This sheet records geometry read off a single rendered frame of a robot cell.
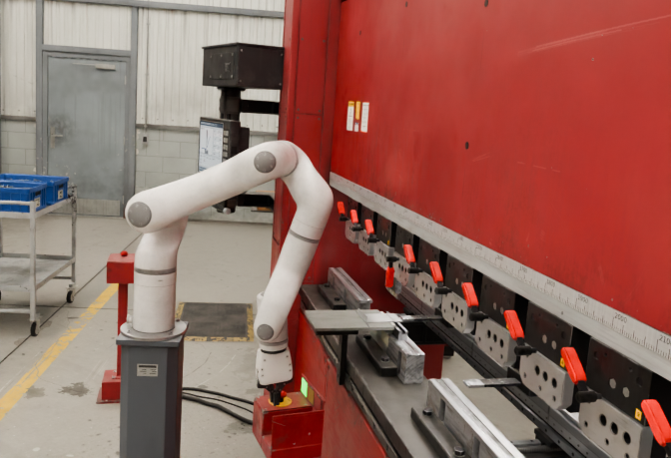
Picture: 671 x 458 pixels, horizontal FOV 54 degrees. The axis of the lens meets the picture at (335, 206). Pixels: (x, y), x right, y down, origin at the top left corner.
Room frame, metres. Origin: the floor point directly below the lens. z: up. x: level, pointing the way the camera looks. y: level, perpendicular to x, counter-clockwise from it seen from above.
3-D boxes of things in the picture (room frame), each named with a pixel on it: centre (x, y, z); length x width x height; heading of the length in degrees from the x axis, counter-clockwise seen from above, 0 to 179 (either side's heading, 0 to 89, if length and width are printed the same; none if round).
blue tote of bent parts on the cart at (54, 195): (4.92, 2.34, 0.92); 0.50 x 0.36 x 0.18; 95
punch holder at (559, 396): (1.19, -0.45, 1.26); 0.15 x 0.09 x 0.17; 14
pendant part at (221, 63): (3.25, 0.50, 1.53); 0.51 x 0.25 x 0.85; 30
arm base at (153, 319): (1.87, 0.51, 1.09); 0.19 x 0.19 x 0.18
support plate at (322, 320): (2.10, -0.07, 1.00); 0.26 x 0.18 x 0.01; 104
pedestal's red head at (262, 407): (1.88, 0.10, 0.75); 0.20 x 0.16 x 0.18; 23
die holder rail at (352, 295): (2.67, -0.08, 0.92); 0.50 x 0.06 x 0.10; 14
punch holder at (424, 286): (1.77, -0.30, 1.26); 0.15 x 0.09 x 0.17; 14
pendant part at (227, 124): (3.16, 0.55, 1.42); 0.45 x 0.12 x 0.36; 30
